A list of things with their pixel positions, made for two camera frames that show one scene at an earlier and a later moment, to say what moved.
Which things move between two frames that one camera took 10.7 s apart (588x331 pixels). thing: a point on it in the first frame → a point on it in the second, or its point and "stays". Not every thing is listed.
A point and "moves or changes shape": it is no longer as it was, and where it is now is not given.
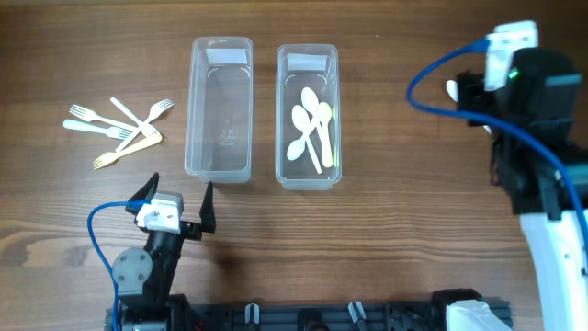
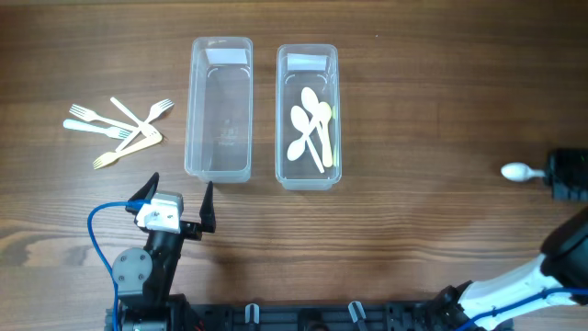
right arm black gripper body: x=471 y=95 → x=565 y=175
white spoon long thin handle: x=300 y=122 stays
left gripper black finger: x=144 y=193 stays
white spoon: x=452 y=88 moves or changes shape
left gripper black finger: x=207 y=211 stays
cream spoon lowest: x=297 y=147 stays
